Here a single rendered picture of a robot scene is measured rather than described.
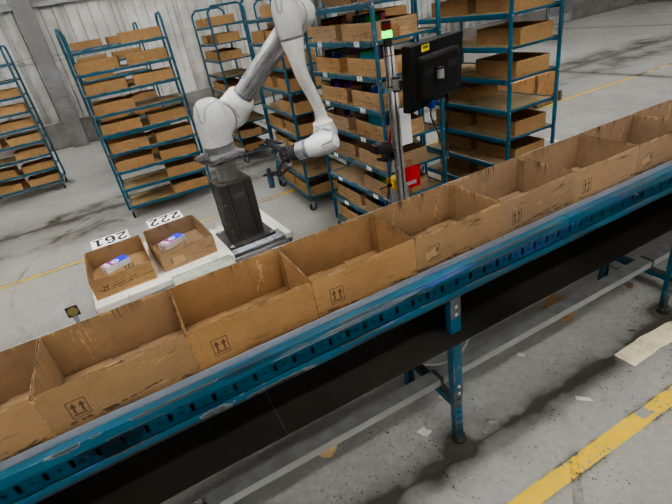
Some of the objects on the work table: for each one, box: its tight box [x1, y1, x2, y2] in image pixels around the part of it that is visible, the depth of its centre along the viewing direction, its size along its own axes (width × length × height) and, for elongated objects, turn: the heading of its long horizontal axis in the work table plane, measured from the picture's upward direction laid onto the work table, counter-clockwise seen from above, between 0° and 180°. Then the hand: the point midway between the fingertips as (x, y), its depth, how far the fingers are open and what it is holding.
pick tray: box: [143, 215, 218, 272], centre depth 242 cm, size 28×38×10 cm
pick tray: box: [84, 235, 158, 301], centre depth 228 cm, size 28×38×10 cm
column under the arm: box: [209, 170, 276, 251], centre depth 240 cm, size 26×26×33 cm
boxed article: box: [100, 254, 131, 274], centre depth 236 cm, size 7×13×4 cm, turn 158°
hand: (260, 162), depth 226 cm, fingers open, 13 cm apart
